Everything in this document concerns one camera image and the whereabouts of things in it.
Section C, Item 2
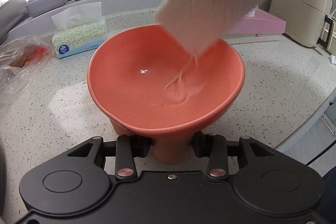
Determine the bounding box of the beige appliance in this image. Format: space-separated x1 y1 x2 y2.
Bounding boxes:
269 0 334 48

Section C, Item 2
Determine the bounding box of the black power cable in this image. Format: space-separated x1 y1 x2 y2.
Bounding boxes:
305 150 336 167

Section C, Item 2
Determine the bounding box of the large steel tray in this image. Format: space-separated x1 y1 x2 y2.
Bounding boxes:
0 0 27 38

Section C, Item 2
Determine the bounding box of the clear plastic bag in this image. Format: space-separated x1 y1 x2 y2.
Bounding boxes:
1 35 54 103

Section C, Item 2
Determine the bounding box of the pink box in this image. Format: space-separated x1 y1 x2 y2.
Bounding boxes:
223 9 286 44

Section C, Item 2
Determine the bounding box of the small steel tray left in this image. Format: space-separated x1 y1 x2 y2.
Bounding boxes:
26 0 67 18

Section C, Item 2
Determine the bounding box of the blue patterned sponge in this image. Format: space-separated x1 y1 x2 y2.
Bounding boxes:
155 0 265 62

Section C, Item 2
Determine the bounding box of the coral footed bowl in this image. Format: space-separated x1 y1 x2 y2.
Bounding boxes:
87 24 245 164

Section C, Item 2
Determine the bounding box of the tissue pack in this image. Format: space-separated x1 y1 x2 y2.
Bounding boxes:
51 2 107 59

